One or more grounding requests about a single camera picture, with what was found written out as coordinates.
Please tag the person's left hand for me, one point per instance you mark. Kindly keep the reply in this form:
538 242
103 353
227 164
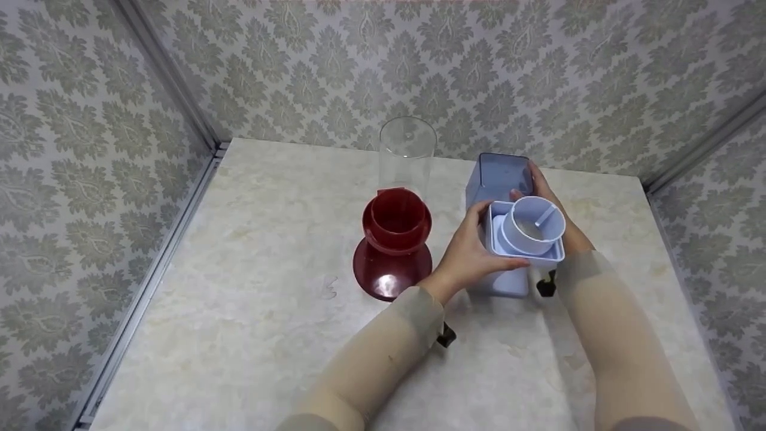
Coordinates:
464 257

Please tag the person's right hand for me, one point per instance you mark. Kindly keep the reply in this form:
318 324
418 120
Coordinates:
571 230

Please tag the person's right fingers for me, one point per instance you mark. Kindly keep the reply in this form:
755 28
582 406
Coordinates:
540 181

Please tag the person's right thumb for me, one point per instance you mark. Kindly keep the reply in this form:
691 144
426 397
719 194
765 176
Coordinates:
517 195

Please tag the person's left thumb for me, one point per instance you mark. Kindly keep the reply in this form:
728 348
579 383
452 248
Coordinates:
508 263

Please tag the person's left index finger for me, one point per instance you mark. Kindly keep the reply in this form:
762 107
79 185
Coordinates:
480 212

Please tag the translucent blue square container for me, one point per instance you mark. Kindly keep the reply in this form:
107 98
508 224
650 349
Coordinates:
494 176

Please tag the light blue dispenser base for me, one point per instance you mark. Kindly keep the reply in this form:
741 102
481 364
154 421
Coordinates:
532 230

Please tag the person's right forearm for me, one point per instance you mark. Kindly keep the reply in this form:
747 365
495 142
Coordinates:
619 347

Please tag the person's left forearm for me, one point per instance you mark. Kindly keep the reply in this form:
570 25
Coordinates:
374 365

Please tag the clear plastic cylinder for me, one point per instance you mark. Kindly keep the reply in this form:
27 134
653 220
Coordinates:
407 155

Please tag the dark red dispenser base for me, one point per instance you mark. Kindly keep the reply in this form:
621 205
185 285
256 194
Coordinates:
392 272

